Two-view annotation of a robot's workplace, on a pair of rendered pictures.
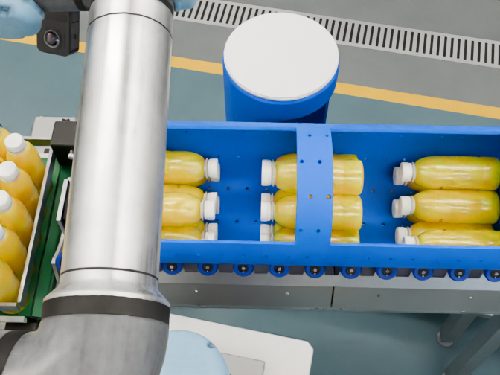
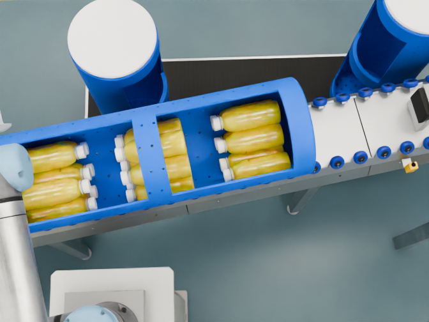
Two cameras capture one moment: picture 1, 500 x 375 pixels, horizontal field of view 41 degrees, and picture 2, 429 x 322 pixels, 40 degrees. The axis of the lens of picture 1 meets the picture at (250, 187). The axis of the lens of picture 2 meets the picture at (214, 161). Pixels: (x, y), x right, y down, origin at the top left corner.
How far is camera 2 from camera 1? 0.52 m
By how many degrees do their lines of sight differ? 17
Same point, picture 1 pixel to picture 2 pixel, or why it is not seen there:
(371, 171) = (195, 119)
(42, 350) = not seen: outside the picture
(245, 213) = (113, 168)
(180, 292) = (82, 231)
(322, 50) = (142, 27)
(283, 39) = (111, 22)
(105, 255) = not seen: outside the picture
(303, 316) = not seen: hidden behind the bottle
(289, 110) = (128, 80)
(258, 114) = (106, 86)
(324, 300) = (182, 212)
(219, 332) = (111, 275)
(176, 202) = (61, 189)
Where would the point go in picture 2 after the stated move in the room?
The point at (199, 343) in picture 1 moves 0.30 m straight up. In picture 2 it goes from (95, 314) to (60, 313)
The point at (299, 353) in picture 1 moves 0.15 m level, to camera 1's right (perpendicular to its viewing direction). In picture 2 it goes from (165, 275) to (221, 261)
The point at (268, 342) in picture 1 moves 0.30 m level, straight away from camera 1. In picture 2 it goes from (143, 273) to (129, 163)
